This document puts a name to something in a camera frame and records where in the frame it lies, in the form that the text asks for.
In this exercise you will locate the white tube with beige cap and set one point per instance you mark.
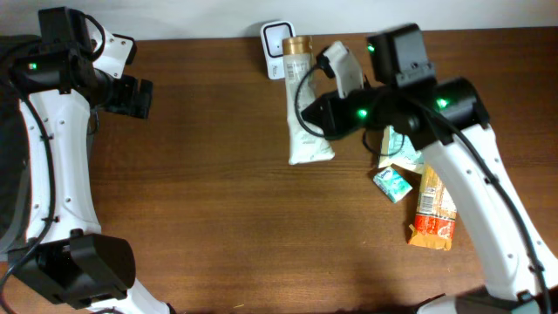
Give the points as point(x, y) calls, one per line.
point(297, 61)

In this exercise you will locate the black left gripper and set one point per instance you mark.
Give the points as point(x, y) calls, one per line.
point(128, 102)

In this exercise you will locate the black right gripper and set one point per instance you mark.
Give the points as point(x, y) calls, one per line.
point(334, 126)

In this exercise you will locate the dark grey mesh basket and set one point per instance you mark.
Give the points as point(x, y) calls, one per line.
point(15, 176)

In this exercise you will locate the cream snack bag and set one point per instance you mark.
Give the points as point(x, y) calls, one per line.
point(387, 161)

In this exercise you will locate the orange spaghetti package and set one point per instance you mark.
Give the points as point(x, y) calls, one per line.
point(434, 222)

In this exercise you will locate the teal wipes packet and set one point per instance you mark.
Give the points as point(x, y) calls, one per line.
point(401, 147)

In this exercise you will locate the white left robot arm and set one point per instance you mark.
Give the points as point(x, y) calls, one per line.
point(60, 81)

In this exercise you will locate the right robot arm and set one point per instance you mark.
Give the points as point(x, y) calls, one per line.
point(448, 123)

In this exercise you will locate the teal tissue pack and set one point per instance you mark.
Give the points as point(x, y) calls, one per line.
point(392, 184)

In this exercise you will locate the white barcode scanner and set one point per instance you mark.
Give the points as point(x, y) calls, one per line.
point(272, 34)

